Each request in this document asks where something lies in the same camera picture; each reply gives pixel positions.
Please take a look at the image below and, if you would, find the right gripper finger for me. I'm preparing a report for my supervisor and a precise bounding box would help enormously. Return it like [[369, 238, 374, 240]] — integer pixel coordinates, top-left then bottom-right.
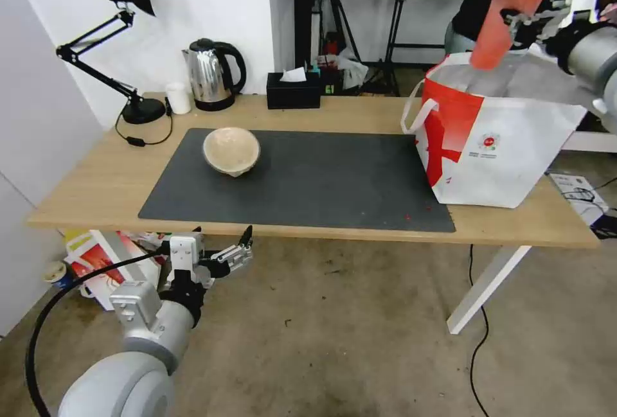
[[500, 8, 550, 49]]

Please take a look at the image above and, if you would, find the red cup with white lid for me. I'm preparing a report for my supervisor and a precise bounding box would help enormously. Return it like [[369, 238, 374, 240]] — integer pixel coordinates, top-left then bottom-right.
[[470, 0, 563, 71]]

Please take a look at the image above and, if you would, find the white and red takeout bag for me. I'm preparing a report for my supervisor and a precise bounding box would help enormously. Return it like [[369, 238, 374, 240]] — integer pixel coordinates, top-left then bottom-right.
[[400, 48, 589, 209]]

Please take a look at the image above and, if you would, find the clear plastic bag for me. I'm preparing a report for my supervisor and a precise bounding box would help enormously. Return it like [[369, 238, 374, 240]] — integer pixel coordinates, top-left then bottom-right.
[[316, 48, 370, 93]]

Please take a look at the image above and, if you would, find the person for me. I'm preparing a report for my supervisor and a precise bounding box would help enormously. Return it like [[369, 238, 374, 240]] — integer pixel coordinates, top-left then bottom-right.
[[444, 0, 508, 55]]

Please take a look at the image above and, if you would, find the red and white cardboard box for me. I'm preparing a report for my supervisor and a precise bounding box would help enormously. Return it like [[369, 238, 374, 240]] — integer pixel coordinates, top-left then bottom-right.
[[63, 229, 177, 312]]

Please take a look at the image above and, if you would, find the beige paper bowl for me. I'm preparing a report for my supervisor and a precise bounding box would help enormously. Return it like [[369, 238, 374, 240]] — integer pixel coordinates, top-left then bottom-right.
[[202, 127, 262, 179]]

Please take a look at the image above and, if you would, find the black desk mat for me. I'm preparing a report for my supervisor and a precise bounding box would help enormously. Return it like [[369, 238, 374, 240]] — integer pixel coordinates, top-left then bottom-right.
[[138, 128, 457, 234]]

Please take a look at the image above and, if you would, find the white table crossbar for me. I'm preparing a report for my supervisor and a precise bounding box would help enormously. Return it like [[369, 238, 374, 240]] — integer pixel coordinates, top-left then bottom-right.
[[560, 130, 617, 154]]

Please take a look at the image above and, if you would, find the thin black light stand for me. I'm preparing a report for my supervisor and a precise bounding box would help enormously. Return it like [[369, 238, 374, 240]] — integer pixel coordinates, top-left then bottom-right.
[[383, 0, 407, 98]]

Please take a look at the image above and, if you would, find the small white cup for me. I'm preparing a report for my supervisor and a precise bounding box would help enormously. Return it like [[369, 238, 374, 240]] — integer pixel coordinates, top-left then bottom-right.
[[165, 82, 193, 115]]

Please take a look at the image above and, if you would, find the paper cup with blue band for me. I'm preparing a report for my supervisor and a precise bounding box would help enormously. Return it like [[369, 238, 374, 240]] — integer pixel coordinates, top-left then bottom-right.
[[43, 261, 73, 291]]

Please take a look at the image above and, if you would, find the steel electric kettle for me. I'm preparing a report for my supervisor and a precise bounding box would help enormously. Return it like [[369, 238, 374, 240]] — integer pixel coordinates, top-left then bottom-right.
[[181, 38, 247, 112]]

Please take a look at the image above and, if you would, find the white printed floor box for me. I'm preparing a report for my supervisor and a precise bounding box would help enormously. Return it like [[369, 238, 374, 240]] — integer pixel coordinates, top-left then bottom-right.
[[548, 172, 611, 227]]

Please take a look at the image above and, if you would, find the black tissue box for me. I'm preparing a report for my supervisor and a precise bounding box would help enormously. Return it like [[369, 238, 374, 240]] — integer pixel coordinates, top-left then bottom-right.
[[266, 71, 322, 111]]

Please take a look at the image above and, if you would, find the black light stand tripod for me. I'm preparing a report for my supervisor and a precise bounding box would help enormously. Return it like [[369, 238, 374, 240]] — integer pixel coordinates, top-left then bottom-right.
[[313, 0, 386, 96]]

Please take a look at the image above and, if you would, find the white table leg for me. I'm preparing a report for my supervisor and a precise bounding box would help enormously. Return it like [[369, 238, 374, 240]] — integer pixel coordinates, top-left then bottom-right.
[[445, 245, 534, 336]]

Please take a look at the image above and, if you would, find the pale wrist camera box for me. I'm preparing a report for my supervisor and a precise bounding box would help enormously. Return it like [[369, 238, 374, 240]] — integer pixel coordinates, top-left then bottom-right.
[[169, 235, 205, 274], [564, 0, 604, 28]]

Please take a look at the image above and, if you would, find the black lamp cable with switch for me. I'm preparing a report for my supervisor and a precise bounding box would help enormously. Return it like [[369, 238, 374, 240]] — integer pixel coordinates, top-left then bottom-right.
[[114, 98, 174, 148]]

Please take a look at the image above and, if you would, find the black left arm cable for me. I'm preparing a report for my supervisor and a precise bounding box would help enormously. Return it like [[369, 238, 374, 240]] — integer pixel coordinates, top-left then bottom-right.
[[24, 252, 170, 417]]

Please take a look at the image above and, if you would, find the black floor cable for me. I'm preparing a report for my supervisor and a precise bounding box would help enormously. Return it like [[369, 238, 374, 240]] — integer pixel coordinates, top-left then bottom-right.
[[468, 242, 490, 417]]

